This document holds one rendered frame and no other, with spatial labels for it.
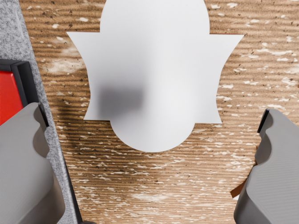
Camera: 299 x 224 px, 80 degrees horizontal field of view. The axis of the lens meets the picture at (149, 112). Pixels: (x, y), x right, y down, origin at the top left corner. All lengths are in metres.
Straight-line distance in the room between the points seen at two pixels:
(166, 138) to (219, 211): 0.15
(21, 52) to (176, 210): 0.25
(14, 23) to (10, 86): 0.05
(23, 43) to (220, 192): 0.26
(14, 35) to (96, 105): 0.09
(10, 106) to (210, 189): 0.23
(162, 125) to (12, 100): 0.14
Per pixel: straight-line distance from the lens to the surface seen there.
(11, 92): 0.21
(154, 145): 0.17
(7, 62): 0.20
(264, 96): 0.18
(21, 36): 0.20
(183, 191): 0.24
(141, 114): 0.15
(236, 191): 0.25
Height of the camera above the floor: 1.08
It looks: 61 degrees down
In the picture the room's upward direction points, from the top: 176 degrees counter-clockwise
